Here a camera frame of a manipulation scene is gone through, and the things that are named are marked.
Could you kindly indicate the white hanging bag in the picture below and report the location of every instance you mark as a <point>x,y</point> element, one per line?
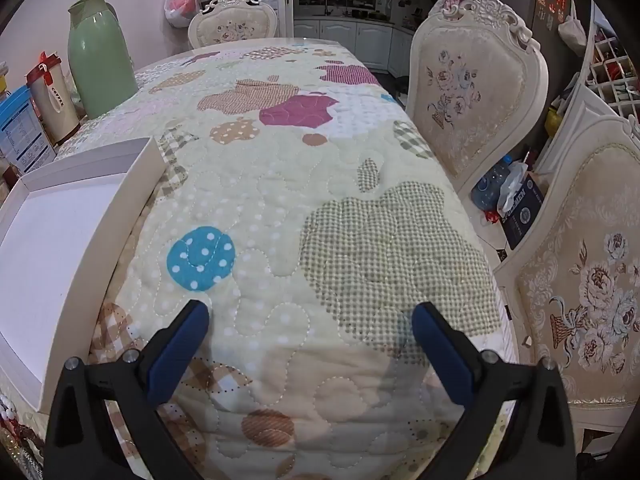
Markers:
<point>572,30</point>

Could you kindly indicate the white lattice rack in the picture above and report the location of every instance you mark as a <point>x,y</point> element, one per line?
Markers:
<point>612,75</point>

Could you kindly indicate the white kitchen cabinets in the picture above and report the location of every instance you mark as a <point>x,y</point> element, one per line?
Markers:
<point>350,42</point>

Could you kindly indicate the dark blue box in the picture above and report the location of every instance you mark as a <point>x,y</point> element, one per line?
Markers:
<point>525,215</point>

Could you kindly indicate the quilted apple print tablecloth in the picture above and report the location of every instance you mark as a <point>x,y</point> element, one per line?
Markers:
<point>310,240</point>

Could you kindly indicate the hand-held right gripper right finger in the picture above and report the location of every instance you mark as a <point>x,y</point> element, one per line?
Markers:
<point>445,355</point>

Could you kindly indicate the blue white powder can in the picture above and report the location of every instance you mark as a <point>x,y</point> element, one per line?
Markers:
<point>22,130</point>

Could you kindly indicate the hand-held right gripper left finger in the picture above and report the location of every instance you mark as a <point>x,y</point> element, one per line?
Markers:
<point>182,347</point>

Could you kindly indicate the cream floral carved chair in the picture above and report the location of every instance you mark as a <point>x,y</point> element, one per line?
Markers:
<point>475,90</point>
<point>232,25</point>
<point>580,280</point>

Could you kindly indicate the white tray box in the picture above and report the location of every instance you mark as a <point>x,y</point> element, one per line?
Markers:
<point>55,250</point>

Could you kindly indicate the dark refrigerator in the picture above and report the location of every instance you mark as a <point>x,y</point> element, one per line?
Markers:
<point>552,10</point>

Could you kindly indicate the green thermos jug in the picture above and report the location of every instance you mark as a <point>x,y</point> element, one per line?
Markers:
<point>100,60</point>

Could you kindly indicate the blue water bottle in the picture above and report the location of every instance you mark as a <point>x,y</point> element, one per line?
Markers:
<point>487,185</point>

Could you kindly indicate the crumpled white plastic bag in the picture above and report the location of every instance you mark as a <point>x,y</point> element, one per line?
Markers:
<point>511,185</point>

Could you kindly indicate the white tumbler red lid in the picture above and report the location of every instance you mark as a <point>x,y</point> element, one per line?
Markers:
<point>52,100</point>

